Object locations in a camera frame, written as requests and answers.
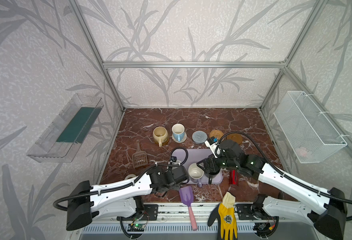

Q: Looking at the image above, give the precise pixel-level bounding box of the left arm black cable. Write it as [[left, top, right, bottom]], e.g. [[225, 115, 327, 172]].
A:
[[53, 146, 189, 239]]

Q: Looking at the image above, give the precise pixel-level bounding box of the white tape roll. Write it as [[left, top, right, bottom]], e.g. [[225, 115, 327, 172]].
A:
[[125, 174, 137, 180]]

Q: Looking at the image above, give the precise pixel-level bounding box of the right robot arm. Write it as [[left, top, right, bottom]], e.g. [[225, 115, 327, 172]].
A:
[[197, 140, 347, 240]]

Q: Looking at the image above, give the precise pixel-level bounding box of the purple pink scoop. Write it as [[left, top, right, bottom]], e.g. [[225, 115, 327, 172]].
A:
[[179, 186, 198, 231]]

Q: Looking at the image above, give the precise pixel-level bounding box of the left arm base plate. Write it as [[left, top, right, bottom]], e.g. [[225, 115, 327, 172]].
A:
[[117, 204, 159, 222]]

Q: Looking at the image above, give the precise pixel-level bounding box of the left brown wooden coaster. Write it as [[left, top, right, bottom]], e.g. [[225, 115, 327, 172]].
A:
[[154, 136, 170, 147]]

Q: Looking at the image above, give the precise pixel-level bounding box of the clear plastic wall bin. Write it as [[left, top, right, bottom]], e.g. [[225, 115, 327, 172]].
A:
[[27, 94, 104, 163]]

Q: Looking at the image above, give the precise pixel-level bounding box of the rattan coaster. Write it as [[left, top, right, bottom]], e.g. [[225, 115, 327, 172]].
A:
[[209, 129, 224, 141]]

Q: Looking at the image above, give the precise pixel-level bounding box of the white wire mesh basket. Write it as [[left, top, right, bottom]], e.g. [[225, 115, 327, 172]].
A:
[[274, 91, 348, 164]]

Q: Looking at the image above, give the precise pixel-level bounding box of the multicolour woven coaster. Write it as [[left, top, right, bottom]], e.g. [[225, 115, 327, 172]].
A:
[[172, 132, 187, 143]]

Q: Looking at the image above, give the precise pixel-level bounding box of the small brown brush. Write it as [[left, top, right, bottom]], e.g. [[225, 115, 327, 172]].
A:
[[132, 140, 148, 168]]

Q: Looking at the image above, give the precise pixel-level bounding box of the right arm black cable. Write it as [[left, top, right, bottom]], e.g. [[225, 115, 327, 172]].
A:
[[217, 131, 352, 238]]

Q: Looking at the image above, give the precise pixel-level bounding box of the lavender plastic tray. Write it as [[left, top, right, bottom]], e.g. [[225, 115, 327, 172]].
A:
[[172, 149, 223, 185]]

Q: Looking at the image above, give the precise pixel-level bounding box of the yellow black work glove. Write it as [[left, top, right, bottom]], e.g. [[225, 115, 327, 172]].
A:
[[207, 192, 238, 240]]

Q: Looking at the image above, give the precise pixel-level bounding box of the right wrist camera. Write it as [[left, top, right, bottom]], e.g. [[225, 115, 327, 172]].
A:
[[204, 137, 220, 158]]

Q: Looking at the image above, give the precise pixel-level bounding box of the brown wooden coaster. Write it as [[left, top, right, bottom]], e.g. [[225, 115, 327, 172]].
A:
[[226, 133, 243, 145], [154, 136, 170, 147]]

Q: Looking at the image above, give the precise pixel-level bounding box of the blue-grey woven coaster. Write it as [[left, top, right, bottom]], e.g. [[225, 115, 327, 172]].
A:
[[192, 131, 208, 144]]

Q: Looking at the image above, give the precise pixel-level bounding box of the beige ceramic mug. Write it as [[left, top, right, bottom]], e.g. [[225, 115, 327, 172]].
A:
[[153, 127, 170, 138]]

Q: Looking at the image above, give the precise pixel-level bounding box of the light blue mug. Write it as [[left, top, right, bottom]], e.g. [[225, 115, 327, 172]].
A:
[[172, 124, 185, 134]]

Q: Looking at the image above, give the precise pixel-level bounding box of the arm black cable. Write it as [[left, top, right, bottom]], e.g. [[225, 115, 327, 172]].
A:
[[53, 146, 189, 239], [217, 131, 352, 238]]

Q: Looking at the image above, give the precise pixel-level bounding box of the lavender mug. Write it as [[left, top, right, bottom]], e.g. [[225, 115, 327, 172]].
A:
[[188, 163, 204, 188]]

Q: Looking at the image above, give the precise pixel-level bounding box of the right brown wooden coaster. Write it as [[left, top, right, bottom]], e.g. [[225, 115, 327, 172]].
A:
[[226, 133, 243, 145]]

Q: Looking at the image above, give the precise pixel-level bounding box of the green circuit board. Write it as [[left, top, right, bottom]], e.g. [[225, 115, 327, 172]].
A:
[[127, 224, 146, 233]]

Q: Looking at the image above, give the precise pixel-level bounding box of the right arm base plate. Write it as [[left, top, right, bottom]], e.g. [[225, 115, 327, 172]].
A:
[[234, 203, 279, 221]]

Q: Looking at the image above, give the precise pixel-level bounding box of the black mug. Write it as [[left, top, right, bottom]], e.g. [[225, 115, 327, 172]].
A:
[[205, 170, 223, 185]]

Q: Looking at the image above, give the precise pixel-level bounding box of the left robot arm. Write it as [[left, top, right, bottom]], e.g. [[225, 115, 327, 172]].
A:
[[63, 165, 188, 231]]

